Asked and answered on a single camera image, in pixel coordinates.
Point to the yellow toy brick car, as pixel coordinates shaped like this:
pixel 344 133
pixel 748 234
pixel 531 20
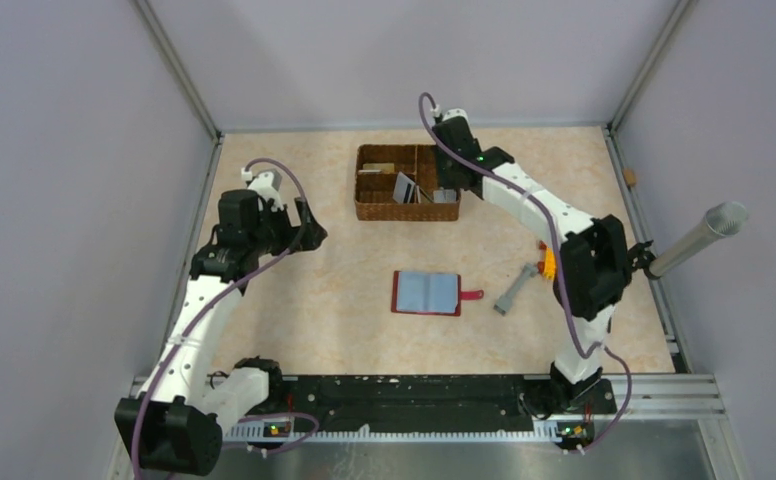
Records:
pixel 547 267

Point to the grey plastic toy beam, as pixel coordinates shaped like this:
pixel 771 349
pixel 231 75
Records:
pixel 505 301

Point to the silver metal tube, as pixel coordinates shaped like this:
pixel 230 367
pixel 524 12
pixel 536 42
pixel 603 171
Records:
pixel 719 222

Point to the black mini tripod stand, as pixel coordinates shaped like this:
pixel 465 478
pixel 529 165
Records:
pixel 640 256

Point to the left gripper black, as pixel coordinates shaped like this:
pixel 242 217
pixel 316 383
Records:
pixel 291 233

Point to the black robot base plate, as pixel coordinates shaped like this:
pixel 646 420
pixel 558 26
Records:
pixel 439 404

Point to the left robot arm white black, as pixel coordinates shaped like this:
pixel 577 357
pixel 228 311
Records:
pixel 176 423

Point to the brown wicker divided basket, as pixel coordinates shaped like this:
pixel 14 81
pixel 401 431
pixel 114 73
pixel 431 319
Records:
pixel 373 193

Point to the red leather card holder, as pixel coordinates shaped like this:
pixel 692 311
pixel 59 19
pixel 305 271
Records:
pixel 428 293

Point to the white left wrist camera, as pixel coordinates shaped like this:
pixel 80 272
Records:
pixel 266 184

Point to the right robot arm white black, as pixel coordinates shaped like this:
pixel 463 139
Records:
pixel 590 255

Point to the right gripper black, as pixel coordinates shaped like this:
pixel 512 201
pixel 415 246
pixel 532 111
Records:
pixel 443 181

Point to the small tan block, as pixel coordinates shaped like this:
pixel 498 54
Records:
pixel 629 177

